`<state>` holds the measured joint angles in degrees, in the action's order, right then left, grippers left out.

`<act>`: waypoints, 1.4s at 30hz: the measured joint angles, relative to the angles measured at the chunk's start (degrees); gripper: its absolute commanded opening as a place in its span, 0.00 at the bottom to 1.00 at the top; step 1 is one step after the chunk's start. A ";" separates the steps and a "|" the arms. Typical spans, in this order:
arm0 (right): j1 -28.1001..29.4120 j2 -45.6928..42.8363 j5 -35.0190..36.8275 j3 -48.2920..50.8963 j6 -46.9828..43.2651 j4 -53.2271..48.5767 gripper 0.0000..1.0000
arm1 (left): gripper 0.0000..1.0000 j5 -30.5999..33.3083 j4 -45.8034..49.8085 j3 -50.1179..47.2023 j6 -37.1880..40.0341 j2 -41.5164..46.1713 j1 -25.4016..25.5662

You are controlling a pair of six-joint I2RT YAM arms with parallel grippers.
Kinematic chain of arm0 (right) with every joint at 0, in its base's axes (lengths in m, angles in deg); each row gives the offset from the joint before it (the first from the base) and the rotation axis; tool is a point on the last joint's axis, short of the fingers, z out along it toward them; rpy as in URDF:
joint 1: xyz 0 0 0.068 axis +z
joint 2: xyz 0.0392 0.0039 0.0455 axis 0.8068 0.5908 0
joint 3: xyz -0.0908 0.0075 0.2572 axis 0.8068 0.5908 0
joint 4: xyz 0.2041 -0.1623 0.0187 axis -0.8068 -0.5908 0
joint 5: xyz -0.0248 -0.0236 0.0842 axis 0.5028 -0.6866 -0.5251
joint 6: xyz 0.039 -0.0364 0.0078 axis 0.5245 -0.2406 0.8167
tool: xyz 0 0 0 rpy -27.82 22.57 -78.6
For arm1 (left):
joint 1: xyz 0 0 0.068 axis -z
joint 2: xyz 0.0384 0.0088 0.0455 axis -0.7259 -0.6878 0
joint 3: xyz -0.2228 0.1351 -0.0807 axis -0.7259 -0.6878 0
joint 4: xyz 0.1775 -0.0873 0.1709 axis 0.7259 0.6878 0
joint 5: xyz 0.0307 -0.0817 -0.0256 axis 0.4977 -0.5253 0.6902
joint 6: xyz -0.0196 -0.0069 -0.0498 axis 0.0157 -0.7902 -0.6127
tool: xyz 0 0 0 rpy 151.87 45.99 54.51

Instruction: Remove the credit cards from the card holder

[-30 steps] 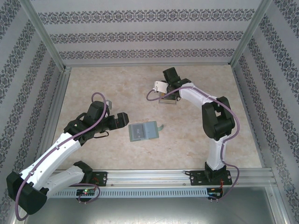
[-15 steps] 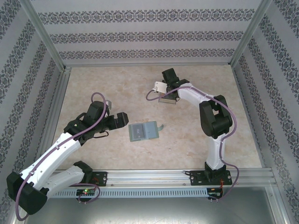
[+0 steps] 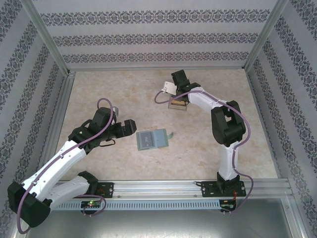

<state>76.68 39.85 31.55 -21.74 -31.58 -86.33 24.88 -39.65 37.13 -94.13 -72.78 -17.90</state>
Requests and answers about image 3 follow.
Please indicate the dark grey card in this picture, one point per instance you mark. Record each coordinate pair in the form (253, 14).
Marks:
(146, 140)

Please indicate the galvanised metal sheet panel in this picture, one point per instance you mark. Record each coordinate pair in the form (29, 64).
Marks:
(158, 225)

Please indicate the clear acrylic card stand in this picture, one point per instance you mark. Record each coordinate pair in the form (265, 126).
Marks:
(177, 108)

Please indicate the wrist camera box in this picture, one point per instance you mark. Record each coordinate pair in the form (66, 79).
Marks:
(169, 88)
(115, 111)

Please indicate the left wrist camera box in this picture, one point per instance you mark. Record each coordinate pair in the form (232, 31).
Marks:
(115, 111)

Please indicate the aluminium frame post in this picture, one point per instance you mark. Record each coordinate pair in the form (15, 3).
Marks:
(263, 37)
(49, 37)

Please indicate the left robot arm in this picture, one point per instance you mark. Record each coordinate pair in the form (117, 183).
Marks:
(54, 163)

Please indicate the green card holder wallet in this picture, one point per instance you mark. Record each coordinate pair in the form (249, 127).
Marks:
(161, 138)

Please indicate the circuit board with green light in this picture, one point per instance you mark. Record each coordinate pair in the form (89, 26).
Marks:
(86, 204)

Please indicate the aluminium mounting rail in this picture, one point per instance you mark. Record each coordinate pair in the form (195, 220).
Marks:
(153, 188)

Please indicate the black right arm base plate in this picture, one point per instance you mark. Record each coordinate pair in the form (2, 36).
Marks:
(208, 189)

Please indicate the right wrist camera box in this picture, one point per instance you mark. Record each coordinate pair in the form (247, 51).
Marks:
(169, 88)

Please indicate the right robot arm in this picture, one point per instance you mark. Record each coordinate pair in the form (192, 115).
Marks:
(227, 161)

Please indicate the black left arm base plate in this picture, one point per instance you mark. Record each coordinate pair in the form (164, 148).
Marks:
(109, 189)

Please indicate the aluminium frame crossbar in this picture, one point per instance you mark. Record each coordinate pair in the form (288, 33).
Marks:
(158, 68)

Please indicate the small circuit board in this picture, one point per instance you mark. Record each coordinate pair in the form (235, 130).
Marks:
(226, 206)

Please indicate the aluminium side rail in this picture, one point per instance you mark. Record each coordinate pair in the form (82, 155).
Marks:
(60, 111)
(264, 124)

